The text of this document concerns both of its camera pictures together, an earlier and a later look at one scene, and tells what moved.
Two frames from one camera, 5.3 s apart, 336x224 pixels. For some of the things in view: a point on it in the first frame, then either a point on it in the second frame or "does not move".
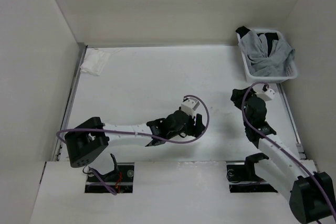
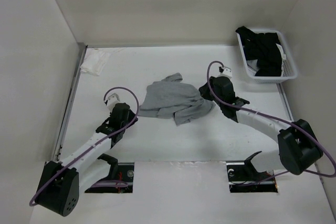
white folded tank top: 94,61 does not move
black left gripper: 195,126 to 131,116
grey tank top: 262,62 to 171,98
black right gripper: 236,96 to 203,92
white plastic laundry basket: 291,72 does not move
